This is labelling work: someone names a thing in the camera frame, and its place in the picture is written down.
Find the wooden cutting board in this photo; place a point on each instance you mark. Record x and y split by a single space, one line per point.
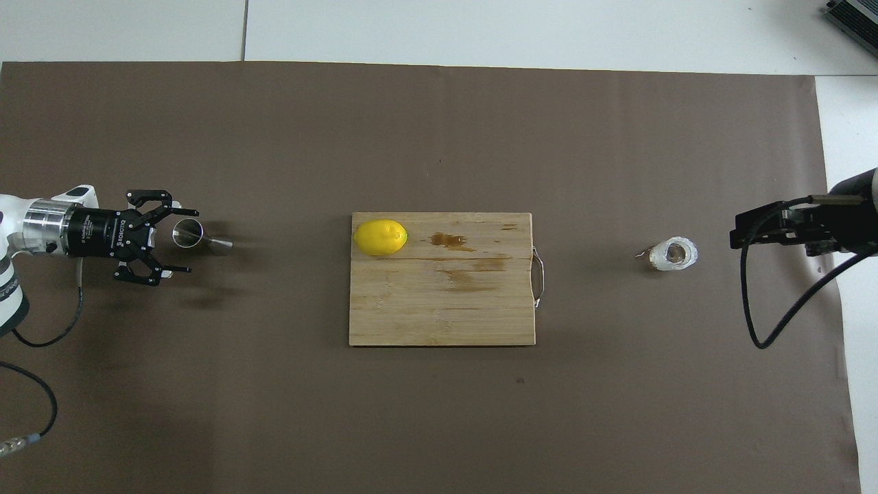
439 302

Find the steel double jigger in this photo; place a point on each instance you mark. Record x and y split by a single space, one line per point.
188 233

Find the brown paper table mat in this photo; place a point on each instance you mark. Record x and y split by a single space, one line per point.
274 137

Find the yellow lemon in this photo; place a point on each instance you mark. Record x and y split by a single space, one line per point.
379 237

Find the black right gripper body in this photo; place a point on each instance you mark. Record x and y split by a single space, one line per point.
854 219

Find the grey ribbed device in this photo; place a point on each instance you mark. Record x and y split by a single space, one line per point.
856 17

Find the clear glass cup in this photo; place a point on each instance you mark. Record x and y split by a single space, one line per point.
675 254

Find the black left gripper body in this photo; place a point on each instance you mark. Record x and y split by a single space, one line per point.
103 233

